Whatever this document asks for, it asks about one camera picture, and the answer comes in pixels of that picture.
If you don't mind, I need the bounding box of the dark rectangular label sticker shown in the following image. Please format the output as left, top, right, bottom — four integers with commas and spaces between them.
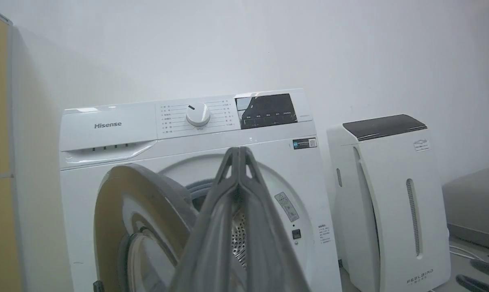
292, 138, 317, 150

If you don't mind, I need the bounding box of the grey round washing machine door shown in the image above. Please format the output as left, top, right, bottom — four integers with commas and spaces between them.
93, 163, 200, 292

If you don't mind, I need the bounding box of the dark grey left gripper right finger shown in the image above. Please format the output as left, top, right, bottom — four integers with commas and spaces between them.
239, 147, 311, 292

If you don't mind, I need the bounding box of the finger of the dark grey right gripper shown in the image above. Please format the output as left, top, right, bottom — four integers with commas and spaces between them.
470, 259, 489, 281
455, 274, 489, 292

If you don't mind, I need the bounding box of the white cable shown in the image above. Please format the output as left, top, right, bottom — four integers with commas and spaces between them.
447, 229, 489, 263

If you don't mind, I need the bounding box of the white air purifier black top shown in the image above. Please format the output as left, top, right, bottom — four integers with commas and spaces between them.
326, 114, 452, 292

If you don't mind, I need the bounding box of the grey warning sticker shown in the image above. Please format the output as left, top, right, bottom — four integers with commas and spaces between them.
274, 192, 300, 223

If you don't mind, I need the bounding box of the black washing machine display panel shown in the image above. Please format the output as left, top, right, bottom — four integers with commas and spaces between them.
234, 93, 298, 130

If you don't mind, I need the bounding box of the white detergent drawer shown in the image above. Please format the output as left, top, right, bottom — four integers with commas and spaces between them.
59, 104, 159, 164

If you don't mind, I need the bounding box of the white Hisense washing machine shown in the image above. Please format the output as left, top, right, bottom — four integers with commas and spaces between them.
59, 88, 343, 292

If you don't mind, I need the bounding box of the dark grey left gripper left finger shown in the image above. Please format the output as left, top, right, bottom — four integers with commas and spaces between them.
169, 147, 240, 292

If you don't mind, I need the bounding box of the white round program dial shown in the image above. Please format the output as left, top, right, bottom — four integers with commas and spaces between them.
186, 102, 211, 127

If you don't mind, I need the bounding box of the steel washing machine drum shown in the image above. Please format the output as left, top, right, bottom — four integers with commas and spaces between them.
187, 180, 249, 269

